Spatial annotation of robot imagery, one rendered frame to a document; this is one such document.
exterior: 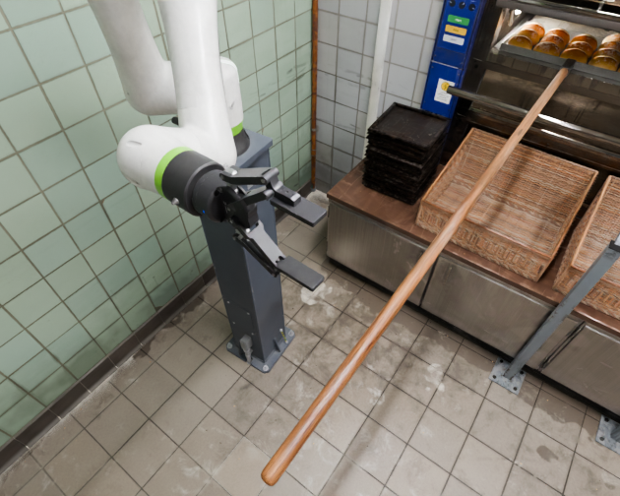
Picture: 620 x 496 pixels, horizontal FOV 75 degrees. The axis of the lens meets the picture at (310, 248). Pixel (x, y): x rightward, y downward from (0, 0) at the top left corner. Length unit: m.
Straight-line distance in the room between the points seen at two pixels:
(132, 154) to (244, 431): 1.52
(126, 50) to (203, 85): 0.30
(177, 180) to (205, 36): 0.30
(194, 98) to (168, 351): 1.64
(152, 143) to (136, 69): 0.41
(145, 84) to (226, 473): 1.53
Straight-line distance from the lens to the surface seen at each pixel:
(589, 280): 1.69
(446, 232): 1.04
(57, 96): 1.55
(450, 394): 2.16
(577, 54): 2.02
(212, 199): 0.61
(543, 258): 1.79
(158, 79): 1.13
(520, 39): 2.05
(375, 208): 1.97
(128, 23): 1.04
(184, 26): 0.83
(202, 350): 2.21
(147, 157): 0.70
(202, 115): 0.80
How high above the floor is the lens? 1.91
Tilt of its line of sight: 48 degrees down
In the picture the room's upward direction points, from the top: straight up
